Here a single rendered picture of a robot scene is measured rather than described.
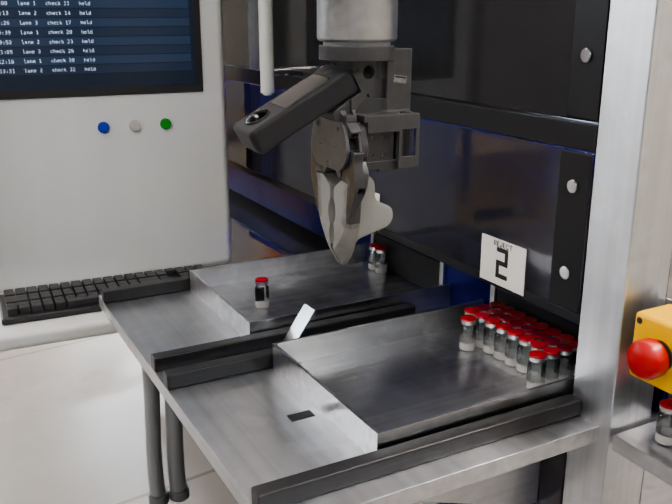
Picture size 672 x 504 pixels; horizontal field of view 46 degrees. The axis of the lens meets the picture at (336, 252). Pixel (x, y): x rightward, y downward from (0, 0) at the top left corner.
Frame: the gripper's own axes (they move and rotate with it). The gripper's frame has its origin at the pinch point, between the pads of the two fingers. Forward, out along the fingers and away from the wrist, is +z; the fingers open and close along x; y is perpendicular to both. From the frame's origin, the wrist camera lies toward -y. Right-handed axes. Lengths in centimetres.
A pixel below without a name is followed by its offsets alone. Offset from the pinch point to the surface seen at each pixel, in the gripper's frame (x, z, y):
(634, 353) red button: -17.5, 9.1, 24.1
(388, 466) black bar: -8.1, 20.4, 1.7
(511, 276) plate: 5.1, 8.4, 27.5
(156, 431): 99, 71, 6
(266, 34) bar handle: 65, -19, 21
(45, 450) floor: 171, 110, -12
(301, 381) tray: 11.6, 19.6, 1.6
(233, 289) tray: 51, 21, 8
